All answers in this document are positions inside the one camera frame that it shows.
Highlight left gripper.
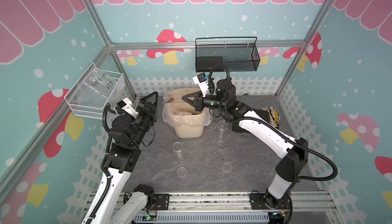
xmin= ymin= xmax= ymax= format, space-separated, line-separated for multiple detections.
xmin=132 ymin=92 xmax=159 ymax=147

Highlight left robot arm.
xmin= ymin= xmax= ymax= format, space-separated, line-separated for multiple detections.
xmin=82 ymin=91 xmax=159 ymax=224

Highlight clear wire wall basket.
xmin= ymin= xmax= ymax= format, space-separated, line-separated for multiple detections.
xmin=64 ymin=62 xmax=126 ymax=121

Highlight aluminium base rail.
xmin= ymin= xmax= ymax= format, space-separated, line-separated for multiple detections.
xmin=82 ymin=191 xmax=331 ymax=224

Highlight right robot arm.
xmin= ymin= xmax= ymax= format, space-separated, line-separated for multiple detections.
xmin=182 ymin=63 xmax=338 ymax=209

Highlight black wire mesh basket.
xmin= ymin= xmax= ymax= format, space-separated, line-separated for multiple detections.
xmin=195 ymin=36 xmax=260 ymax=72

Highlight plastic bag in basket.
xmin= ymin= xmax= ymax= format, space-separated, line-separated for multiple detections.
xmin=78 ymin=64 xmax=125 ymax=118

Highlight clear plastic bin liner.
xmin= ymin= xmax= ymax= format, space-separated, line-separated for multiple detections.
xmin=162 ymin=101 xmax=213 ymax=128

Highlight black plastic case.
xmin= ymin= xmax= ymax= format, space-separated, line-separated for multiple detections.
xmin=232 ymin=109 xmax=270 ymax=133

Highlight white yellow work gloves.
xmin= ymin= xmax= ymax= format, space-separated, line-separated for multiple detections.
xmin=262 ymin=106 xmax=280 ymax=129

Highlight black box in basket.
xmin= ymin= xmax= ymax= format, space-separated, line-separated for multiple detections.
xmin=195 ymin=56 xmax=223 ymax=73

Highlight clear plastic jar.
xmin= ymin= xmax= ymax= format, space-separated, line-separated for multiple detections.
xmin=216 ymin=121 xmax=229 ymax=139
xmin=172 ymin=142 xmax=183 ymax=164
xmin=163 ymin=91 xmax=184 ymax=104

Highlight cream trash bin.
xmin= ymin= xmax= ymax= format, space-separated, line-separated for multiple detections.
xmin=165 ymin=88 xmax=207 ymax=139

